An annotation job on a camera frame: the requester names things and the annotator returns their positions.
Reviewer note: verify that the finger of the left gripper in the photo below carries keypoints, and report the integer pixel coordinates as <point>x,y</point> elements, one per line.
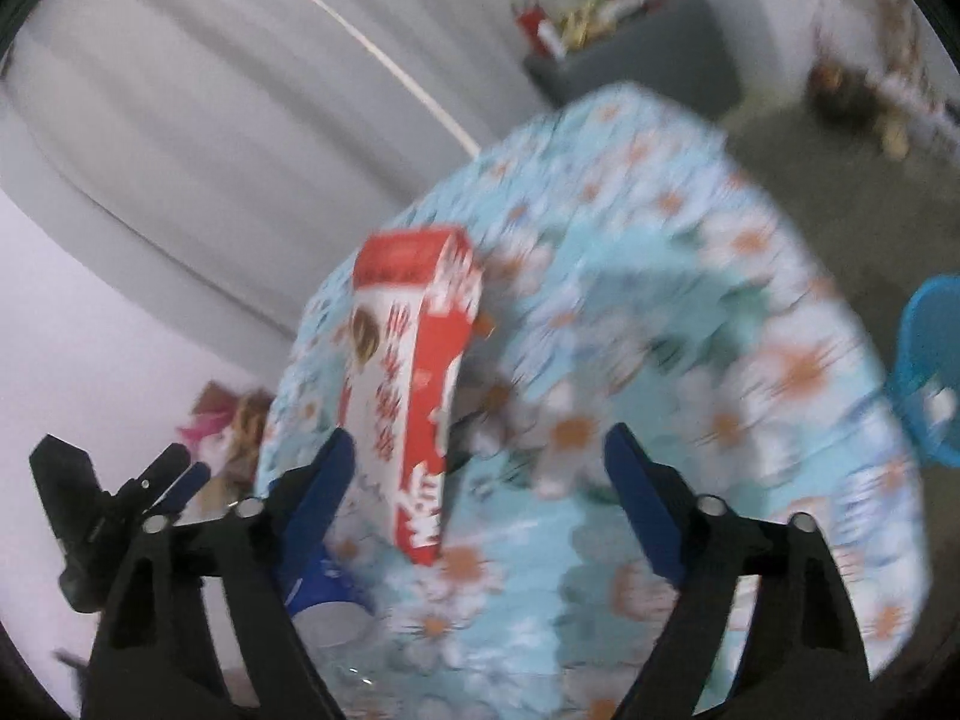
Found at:
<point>165,486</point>

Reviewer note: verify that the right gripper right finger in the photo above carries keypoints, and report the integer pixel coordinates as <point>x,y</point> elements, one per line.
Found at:
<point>804,656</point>

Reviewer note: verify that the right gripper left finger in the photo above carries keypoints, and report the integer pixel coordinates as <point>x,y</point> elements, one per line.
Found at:
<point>154,655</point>

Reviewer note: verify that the Pepsi plastic bottle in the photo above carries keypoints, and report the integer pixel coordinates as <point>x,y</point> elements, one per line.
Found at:
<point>334,618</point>

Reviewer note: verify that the red white snack box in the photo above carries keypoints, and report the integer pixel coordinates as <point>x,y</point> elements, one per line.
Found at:
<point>416,295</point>

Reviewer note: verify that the blue plastic waste basket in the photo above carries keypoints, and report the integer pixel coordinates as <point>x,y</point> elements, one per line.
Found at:
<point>923,384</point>

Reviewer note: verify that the floral blue quilt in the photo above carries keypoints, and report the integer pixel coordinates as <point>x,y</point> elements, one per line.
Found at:
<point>633,274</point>

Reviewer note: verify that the dark brown box on floor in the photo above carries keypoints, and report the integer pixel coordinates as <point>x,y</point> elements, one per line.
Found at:
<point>840,95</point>

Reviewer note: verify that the red thermos flask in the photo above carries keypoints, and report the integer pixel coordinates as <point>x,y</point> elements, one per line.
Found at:
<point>528,16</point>

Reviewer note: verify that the grey bedside cabinet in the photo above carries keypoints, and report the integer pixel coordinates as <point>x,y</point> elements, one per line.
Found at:
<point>677,51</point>

